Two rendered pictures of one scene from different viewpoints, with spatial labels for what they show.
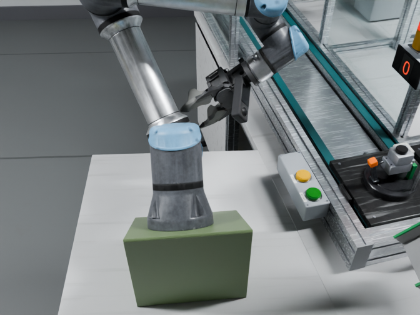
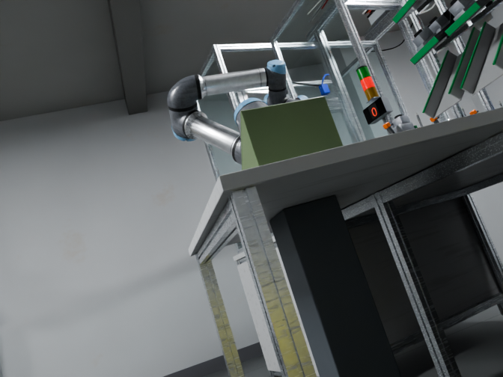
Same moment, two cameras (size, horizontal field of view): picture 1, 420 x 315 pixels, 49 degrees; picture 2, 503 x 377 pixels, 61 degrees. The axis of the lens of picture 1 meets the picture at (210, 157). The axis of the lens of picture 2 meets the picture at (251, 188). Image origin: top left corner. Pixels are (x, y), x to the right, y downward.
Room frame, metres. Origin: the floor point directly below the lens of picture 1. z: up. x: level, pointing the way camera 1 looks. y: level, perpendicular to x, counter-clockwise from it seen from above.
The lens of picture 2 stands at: (-0.50, 0.47, 0.67)
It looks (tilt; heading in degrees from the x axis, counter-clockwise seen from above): 12 degrees up; 346
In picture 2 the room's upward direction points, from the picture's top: 18 degrees counter-clockwise
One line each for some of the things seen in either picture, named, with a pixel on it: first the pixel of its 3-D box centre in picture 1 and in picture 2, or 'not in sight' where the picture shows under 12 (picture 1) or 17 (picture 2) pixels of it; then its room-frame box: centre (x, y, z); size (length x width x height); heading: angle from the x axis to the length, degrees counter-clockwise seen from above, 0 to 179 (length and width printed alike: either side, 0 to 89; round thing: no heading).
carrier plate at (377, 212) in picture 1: (388, 184); not in sight; (0.87, -0.49, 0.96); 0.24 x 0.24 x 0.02; 14
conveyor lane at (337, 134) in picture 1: (344, 129); not in sight; (1.16, -0.44, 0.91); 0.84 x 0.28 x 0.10; 14
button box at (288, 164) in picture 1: (301, 184); not in sight; (0.90, -0.26, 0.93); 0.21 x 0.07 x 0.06; 14
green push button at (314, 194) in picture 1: (313, 194); not in sight; (0.83, -0.28, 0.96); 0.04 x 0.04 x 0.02
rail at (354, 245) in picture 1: (296, 142); not in sight; (1.10, -0.27, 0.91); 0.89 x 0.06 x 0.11; 14
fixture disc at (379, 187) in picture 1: (390, 179); not in sight; (0.87, -0.49, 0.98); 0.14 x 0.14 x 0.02
